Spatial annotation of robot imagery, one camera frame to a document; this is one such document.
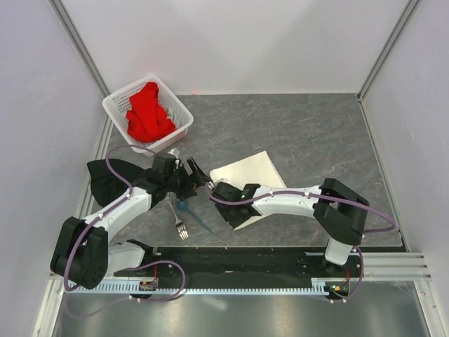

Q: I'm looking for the white cloth napkin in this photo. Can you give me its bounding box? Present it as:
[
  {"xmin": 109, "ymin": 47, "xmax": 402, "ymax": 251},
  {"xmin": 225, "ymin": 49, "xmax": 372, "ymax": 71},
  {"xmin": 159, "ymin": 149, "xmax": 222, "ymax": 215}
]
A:
[{"xmin": 210, "ymin": 151, "xmax": 286, "ymax": 227}]

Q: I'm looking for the slotted cable duct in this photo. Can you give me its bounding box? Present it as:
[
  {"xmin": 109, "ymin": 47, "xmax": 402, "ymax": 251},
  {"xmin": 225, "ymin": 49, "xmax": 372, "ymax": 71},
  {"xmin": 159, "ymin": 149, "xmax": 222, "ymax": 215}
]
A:
[{"xmin": 72, "ymin": 279, "xmax": 336, "ymax": 296}]

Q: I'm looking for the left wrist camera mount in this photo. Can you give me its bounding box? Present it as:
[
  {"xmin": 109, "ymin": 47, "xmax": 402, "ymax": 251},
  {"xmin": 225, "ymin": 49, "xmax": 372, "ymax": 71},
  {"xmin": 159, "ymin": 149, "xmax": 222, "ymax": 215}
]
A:
[{"xmin": 168, "ymin": 148, "xmax": 180, "ymax": 160}]

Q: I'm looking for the blue plastic spoon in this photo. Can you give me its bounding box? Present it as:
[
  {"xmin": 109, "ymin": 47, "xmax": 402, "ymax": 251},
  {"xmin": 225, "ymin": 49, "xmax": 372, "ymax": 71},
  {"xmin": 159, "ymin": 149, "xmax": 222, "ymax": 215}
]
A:
[{"xmin": 176, "ymin": 200, "xmax": 213, "ymax": 234}]

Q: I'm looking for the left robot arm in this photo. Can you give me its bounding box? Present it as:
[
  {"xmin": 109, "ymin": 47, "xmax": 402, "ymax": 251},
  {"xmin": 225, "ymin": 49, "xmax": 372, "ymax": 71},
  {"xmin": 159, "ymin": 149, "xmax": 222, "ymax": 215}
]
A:
[{"xmin": 51, "ymin": 153, "xmax": 210, "ymax": 291}]

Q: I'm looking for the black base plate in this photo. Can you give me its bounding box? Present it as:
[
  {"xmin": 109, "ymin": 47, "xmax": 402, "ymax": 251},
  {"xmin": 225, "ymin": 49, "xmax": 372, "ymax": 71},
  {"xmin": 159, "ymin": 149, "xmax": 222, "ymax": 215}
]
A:
[{"xmin": 114, "ymin": 246, "xmax": 366, "ymax": 289}]

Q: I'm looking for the red cloth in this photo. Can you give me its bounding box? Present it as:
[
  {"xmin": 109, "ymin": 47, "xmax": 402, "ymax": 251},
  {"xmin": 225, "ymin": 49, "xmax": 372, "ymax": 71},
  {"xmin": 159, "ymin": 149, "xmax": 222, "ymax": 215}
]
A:
[{"xmin": 126, "ymin": 81, "xmax": 176, "ymax": 143}]

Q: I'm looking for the silver metal fork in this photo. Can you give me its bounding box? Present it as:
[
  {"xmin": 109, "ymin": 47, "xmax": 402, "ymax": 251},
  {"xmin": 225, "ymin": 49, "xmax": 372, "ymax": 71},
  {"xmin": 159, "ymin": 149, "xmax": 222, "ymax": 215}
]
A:
[{"xmin": 166, "ymin": 195, "xmax": 189, "ymax": 240}]

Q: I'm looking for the grey cloth in basket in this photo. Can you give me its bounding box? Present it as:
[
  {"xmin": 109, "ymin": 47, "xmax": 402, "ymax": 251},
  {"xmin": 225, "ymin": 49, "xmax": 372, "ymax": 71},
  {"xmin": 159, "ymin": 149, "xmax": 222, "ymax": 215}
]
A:
[{"xmin": 166, "ymin": 107, "xmax": 180, "ymax": 128}]

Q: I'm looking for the black cloth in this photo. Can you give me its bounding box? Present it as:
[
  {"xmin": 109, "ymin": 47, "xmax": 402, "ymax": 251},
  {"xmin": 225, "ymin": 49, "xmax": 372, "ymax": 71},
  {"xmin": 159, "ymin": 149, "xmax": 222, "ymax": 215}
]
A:
[{"xmin": 87, "ymin": 159, "xmax": 145, "ymax": 207}]

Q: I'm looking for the white plastic basket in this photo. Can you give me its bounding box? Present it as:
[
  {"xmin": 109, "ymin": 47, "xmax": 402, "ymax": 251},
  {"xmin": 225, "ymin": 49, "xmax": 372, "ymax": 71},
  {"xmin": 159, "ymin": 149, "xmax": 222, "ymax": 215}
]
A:
[{"xmin": 102, "ymin": 74, "xmax": 194, "ymax": 157}]

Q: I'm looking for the purple cable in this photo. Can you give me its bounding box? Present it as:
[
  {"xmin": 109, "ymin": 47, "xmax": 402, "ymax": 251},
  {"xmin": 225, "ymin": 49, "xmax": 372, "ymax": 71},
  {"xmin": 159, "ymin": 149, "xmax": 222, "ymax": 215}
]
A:
[
  {"xmin": 206, "ymin": 182, "xmax": 397, "ymax": 306},
  {"xmin": 62, "ymin": 143, "xmax": 189, "ymax": 320}
]

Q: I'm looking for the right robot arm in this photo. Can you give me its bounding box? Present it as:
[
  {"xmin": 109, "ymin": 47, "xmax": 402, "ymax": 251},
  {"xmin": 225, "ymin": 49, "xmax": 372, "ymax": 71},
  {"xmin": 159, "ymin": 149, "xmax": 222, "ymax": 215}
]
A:
[{"xmin": 207, "ymin": 178, "xmax": 370, "ymax": 277}]

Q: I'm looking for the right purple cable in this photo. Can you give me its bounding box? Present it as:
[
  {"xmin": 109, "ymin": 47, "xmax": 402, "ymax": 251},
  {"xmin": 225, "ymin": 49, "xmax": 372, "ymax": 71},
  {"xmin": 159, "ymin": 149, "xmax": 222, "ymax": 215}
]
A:
[{"xmin": 206, "ymin": 182, "xmax": 397, "ymax": 306}]

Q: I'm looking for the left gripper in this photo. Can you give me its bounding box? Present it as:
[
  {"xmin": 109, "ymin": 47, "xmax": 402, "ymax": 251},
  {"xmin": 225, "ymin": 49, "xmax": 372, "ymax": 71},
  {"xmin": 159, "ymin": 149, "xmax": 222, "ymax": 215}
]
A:
[{"xmin": 164, "ymin": 157, "xmax": 209, "ymax": 201}]

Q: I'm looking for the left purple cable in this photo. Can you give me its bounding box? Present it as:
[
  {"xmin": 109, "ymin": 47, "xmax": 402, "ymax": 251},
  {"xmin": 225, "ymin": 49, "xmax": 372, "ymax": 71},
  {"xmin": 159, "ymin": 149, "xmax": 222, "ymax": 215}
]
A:
[{"xmin": 62, "ymin": 143, "xmax": 189, "ymax": 320}]

